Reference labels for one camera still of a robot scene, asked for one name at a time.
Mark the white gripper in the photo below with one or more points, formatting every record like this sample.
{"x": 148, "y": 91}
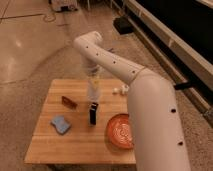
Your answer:
{"x": 93, "y": 73}

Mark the white ceramic cup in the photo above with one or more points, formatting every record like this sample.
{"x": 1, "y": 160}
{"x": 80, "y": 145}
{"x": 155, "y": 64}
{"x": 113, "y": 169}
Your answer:
{"x": 93, "y": 93}

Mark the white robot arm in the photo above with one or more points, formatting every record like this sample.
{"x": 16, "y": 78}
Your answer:
{"x": 158, "y": 138}

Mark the orange ceramic plate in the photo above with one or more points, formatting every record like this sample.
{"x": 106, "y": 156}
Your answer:
{"x": 118, "y": 131}

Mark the white pill blister pack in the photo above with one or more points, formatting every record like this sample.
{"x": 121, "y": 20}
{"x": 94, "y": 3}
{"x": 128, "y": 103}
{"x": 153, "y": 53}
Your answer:
{"x": 123, "y": 90}

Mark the brown rectangular block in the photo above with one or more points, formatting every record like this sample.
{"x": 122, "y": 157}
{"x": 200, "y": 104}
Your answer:
{"x": 69, "y": 103}

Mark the black box on floor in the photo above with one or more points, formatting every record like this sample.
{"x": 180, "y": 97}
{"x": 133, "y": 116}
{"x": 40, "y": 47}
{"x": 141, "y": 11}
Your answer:
{"x": 122, "y": 25}

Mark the blue sponge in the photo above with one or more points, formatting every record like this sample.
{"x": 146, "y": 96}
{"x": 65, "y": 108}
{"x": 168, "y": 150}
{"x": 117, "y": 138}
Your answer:
{"x": 60, "y": 124}

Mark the wooden table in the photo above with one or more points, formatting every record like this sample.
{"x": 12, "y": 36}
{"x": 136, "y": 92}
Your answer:
{"x": 82, "y": 143}

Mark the grey equipment on floor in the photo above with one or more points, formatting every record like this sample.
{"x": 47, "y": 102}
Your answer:
{"x": 58, "y": 5}

